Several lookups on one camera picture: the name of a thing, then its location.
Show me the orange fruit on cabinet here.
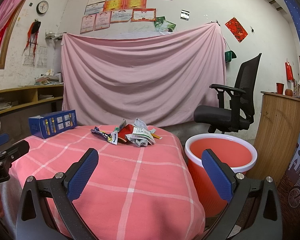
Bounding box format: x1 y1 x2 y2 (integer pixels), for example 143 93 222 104
285 89 293 96

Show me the pink hanging sheet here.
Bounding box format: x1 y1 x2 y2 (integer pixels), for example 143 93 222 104
61 23 226 127

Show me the red plastic trash bucket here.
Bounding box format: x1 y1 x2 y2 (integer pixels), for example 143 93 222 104
185 133 257 217

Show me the red paper cup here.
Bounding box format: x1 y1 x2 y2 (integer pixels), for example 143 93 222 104
276 82 284 95

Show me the orange stick sachet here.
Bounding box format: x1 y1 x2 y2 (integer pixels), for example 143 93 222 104
151 133 162 140

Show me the red diamond wall poster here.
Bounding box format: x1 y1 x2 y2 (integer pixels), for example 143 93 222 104
225 17 248 43

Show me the green hanging dustpan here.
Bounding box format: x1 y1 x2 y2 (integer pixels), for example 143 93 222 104
225 50 237 63

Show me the stack of books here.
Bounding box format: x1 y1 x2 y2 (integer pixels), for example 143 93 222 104
35 69 63 85

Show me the red hanging decoration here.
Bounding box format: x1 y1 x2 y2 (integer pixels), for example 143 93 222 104
285 60 294 82

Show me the red tassel wall ornament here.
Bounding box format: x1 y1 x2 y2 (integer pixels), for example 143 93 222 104
23 19 41 57

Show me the white paper wrapper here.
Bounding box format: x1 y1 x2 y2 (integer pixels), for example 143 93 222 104
125 118 155 147

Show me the wooden cabinet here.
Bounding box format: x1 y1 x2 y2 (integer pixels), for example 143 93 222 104
247 92 300 184

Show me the black office chair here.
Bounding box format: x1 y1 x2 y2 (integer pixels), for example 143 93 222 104
193 54 262 133

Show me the blue purple snack wrapper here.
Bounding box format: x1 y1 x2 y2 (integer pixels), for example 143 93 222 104
90 127 119 145

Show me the wooden wall shelf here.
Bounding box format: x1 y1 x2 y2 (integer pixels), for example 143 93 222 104
0 85 64 115

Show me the pink checked tablecloth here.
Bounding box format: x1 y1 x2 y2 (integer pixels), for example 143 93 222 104
0 126 205 239

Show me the red wrapper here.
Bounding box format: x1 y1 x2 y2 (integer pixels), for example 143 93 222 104
118 124 134 143

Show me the round wall clock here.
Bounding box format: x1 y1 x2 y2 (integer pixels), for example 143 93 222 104
36 1 49 15

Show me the green photo poster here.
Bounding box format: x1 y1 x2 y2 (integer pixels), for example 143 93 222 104
154 16 176 32

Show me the blue cardboard box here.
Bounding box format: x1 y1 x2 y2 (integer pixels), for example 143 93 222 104
28 110 77 139

